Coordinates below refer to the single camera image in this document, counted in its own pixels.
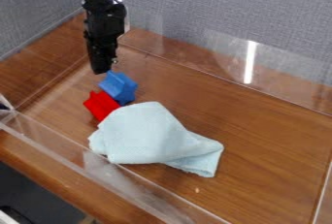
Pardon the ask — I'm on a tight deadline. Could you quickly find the light blue cloth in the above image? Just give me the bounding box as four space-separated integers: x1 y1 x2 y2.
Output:
88 102 224 177

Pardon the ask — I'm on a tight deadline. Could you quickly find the blue plastic block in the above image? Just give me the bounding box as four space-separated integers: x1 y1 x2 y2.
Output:
99 71 137 106

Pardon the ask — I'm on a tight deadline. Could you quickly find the red plastic block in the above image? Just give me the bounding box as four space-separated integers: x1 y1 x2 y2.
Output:
83 91 120 121

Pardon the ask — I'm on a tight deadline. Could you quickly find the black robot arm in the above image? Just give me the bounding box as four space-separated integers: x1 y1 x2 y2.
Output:
81 0 127 75

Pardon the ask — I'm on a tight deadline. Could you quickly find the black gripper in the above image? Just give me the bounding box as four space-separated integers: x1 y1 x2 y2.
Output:
84 0 127 75

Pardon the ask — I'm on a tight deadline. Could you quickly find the clear acrylic enclosure wall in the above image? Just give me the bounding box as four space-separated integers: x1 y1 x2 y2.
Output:
0 15 332 224

